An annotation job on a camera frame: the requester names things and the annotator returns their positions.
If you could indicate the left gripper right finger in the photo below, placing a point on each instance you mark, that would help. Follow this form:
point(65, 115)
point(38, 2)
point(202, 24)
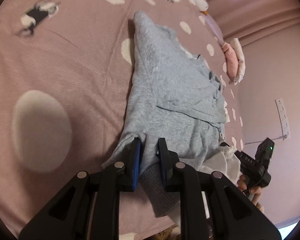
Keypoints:
point(211, 206)

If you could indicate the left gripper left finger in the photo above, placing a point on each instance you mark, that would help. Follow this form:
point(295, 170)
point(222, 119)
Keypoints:
point(87, 207)

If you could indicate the grey New York sweatshirt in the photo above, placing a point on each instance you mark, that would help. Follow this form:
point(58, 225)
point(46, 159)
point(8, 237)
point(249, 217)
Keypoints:
point(174, 96)

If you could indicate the person right hand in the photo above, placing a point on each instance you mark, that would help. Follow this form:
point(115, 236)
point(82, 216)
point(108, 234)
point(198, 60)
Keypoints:
point(255, 191)

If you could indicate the folded pink garment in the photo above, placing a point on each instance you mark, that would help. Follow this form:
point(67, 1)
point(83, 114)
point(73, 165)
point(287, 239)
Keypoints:
point(232, 61)

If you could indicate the folded white garment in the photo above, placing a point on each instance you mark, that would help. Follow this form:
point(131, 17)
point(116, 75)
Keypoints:
point(241, 59)

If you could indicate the pink curtain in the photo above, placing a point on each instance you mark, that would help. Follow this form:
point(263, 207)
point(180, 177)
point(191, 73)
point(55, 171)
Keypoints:
point(251, 20)

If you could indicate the pink polka dot duvet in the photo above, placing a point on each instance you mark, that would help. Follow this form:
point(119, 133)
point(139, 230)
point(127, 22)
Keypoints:
point(65, 75)

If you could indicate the white wall socket strip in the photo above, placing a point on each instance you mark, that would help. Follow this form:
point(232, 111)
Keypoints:
point(283, 119)

